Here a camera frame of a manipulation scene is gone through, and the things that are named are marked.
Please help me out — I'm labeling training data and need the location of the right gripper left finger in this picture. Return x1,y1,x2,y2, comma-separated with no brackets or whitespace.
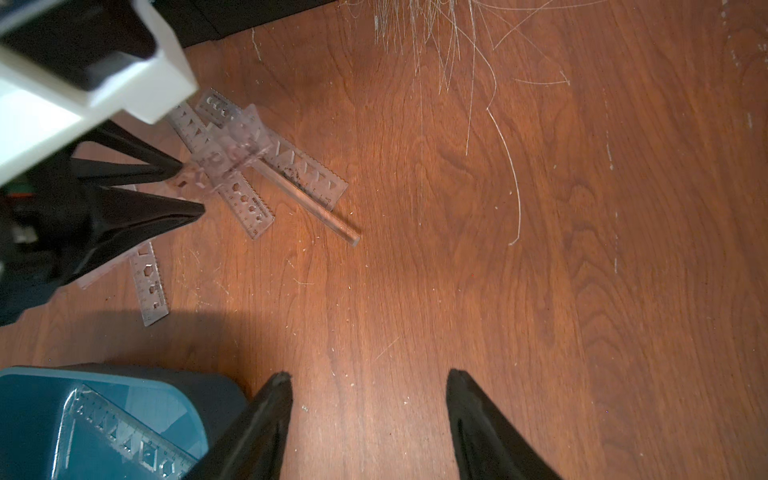
185,372,293,479

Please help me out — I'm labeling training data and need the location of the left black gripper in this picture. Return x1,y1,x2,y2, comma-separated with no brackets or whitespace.
0,119,207,328

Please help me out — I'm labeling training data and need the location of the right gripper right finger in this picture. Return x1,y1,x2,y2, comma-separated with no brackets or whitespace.
446,369,560,479

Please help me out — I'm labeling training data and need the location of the clear stencil ruler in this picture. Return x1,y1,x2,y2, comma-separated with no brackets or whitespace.
74,179,208,328
51,384,197,479
195,88,348,211
167,102,275,240

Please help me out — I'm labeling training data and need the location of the clear triangular scale ruler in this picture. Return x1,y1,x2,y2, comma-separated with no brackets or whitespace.
248,155,361,247

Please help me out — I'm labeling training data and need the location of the teal plastic tray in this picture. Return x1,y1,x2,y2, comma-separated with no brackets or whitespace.
1,364,246,479

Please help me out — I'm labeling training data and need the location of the black plastic toolbox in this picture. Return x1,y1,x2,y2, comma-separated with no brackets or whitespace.
151,0,330,48

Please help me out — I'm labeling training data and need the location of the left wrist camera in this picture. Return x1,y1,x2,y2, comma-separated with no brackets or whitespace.
1,1,198,183

